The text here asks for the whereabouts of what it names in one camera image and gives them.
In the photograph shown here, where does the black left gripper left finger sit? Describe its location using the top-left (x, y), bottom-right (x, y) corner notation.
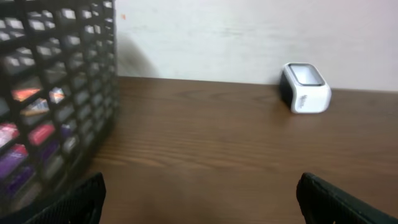
top-left (25, 172), bottom-right (106, 224)

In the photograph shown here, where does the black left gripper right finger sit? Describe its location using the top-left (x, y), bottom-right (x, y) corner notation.
top-left (296, 172), bottom-right (397, 224)

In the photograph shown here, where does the red purple sanitary pad pack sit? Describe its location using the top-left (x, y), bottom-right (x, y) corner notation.
top-left (1, 123), bottom-right (55, 195)

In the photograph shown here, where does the small orange tissue pack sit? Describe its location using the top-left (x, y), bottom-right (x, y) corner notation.
top-left (11, 87), bottom-right (66, 103)

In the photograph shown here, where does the white barcode scanner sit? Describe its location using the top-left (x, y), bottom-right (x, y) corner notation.
top-left (279, 62), bottom-right (331, 114)

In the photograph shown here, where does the dark grey plastic basket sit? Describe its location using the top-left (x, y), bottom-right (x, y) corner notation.
top-left (1, 0), bottom-right (119, 216)

